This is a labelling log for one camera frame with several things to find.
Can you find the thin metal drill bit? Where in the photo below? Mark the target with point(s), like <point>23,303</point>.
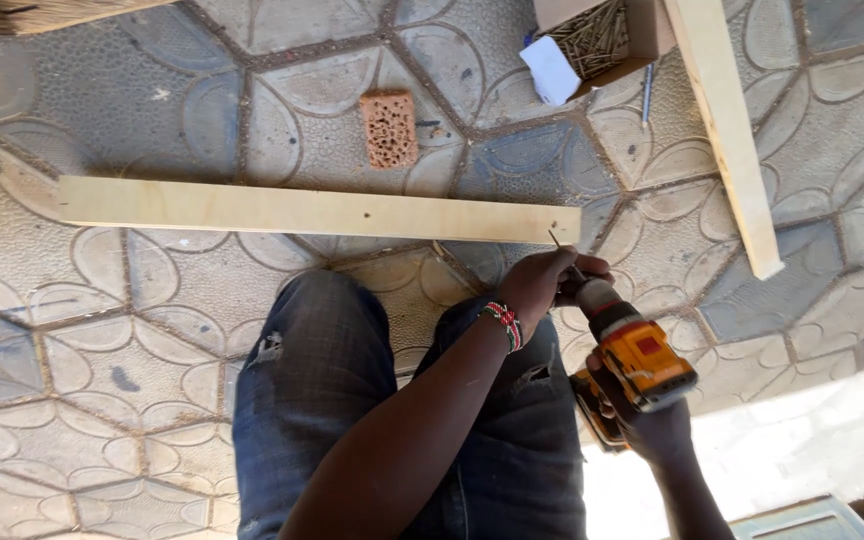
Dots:
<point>558,244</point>

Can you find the reddish porous brick piece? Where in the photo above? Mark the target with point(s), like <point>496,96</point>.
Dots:
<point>389,129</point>

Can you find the person's right fingers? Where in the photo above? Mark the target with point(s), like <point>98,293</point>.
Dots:
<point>603,386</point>

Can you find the person's blue ripped jeans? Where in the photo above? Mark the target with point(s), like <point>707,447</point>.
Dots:
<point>312,420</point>

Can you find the person's right hand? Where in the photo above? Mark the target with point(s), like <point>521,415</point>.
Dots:
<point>653,431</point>

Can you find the long pale wooden plank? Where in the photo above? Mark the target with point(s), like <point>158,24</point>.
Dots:
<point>312,211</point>

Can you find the pile of brass screws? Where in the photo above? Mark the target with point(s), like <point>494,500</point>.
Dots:
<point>593,37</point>

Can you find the white paper piece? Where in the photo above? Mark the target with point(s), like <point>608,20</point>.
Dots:
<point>550,71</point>

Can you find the person's left hand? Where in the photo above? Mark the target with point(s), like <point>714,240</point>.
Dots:
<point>533,289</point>

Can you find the grey-blue metal frame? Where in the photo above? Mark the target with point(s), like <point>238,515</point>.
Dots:
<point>807,523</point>

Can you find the person's left fingers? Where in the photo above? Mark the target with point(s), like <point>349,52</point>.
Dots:
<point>586,267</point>

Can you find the brown cardboard box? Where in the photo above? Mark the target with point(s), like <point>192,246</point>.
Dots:
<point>646,30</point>

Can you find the grey pen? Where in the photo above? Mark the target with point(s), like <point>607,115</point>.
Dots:
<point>647,94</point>

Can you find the narrow pale wooden plank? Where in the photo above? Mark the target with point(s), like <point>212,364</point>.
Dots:
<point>728,127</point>

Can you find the rough wooden board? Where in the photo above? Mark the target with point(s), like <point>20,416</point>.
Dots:
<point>42,13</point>

